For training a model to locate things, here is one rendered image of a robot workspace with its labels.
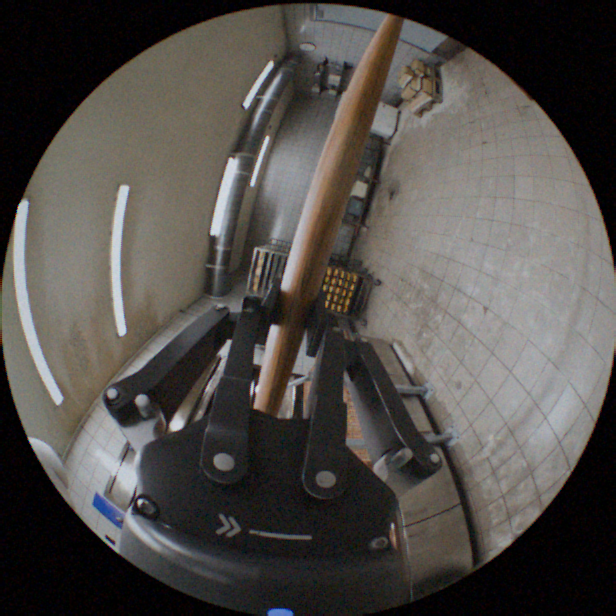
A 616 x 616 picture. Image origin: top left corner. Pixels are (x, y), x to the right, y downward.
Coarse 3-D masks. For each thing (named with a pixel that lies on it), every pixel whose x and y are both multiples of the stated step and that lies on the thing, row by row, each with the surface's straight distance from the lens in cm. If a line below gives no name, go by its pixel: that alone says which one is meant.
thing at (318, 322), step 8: (320, 288) 20; (320, 296) 18; (320, 304) 16; (312, 312) 17; (320, 312) 15; (312, 320) 16; (320, 320) 14; (312, 328) 15; (320, 328) 14; (312, 336) 14; (320, 336) 14; (312, 344) 15; (312, 352) 15
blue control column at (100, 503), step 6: (96, 492) 171; (96, 498) 171; (102, 498) 168; (96, 504) 171; (102, 504) 168; (108, 504) 165; (102, 510) 168; (108, 510) 165; (114, 510) 162; (120, 510) 163; (108, 516) 166; (114, 516) 163; (120, 516) 160; (114, 522) 163; (120, 528) 161
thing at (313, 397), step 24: (336, 336) 13; (336, 360) 11; (312, 384) 11; (336, 384) 9; (312, 408) 8; (336, 408) 8; (312, 432) 7; (336, 432) 7; (312, 456) 6; (336, 456) 6; (312, 480) 6; (336, 480) 6
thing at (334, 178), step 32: (384, 32) 35; (384, 64) 25; (352, 96) 20; (352, 128) 17; (320, 160) 17; (352, 160) 16; (320, 192) 15; (320, 224) 15; (320, 256) 15; (288, 288) 16; (288, 320) 17; (288, 352) 18
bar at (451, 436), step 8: (288, 384) 139; (296, 384) 137; (344, 384) 138; (424, 384) 178; (408, 392) 163; (416, 392) 167; (424, 392) 172; (432, 392) 170; (424, 400) 176; (448, 432) 154; (456, 432) 149; (352, 440) 107; (360, 440) 109; (432, 440) 136; (440, 440) 142; (448, 440) 151; (456, 440) 149; (352, 448) 109; (360, 448) 110; (448, 448) 154
